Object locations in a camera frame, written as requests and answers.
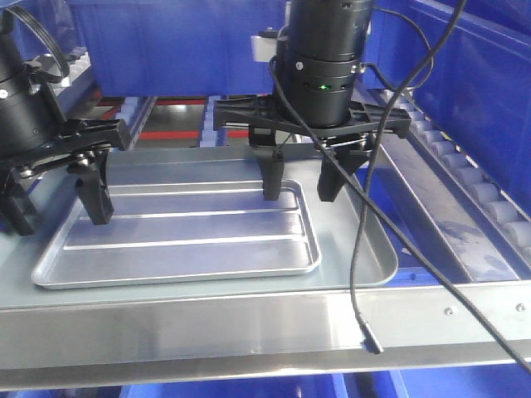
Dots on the upper stacked blue crate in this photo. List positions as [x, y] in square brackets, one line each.
[176, 48]

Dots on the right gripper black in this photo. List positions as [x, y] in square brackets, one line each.
[341, 125]

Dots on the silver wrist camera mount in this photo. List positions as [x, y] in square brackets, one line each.
[269, 43]

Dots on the red floor frame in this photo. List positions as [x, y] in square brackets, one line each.
[174, 122]

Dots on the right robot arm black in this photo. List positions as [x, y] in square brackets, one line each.
[317, 58]

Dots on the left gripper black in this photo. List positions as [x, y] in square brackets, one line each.
[84, 145]

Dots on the front steel shelf beam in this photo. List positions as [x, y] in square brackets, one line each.
[109, 344]

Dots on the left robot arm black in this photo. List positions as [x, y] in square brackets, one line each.
[32, 63]

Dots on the silver metal tray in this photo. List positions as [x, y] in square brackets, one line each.
[166, 233]

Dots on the roller track beside crate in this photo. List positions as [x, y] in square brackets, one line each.
[505, 216]

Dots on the steel divider rail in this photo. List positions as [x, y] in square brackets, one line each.
[445, 221]

